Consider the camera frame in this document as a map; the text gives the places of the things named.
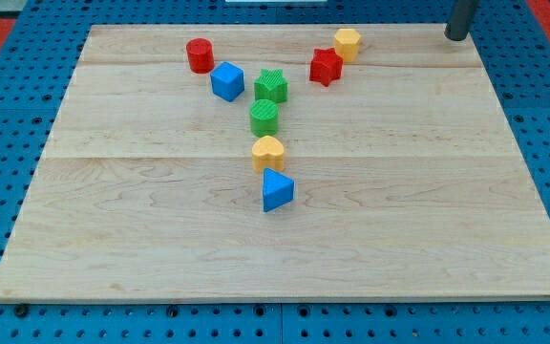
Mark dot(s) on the blue triangle block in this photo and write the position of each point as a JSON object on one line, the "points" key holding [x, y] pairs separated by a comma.
{"points": [[278, 189]]}

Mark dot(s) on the red cylinder block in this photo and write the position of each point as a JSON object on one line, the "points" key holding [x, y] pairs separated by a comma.
{"points": [[200, 55]]}

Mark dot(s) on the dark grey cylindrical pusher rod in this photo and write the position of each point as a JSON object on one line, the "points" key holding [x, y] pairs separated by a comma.
{"points": [[461, 19]]}

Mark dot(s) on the red star block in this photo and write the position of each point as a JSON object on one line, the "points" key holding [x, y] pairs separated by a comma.
{"points": [[326, 65]]}

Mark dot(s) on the blue cube block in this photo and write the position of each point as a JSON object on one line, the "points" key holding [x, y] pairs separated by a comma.
{"points": [[227, 81]]}

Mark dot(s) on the light wooden board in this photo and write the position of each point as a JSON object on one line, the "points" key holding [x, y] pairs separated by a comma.
{"points": [[409, 183]]}

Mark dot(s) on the green star block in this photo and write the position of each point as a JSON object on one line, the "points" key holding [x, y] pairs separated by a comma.
{"points": [[271, 85]]}

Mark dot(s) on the yellow heart block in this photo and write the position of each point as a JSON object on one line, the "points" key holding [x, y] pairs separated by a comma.
{"points": [[268, 152]]}

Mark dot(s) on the green cylinder block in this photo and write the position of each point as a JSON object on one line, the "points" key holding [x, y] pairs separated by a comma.
{"points": [[264, 118]]}

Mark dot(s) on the yellow hexagon block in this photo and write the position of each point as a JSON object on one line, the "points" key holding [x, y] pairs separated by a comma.
{"points": [[346, 43]]}

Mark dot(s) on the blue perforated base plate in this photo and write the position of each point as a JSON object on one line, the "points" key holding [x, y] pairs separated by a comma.
{"points": [[36, 64]]}

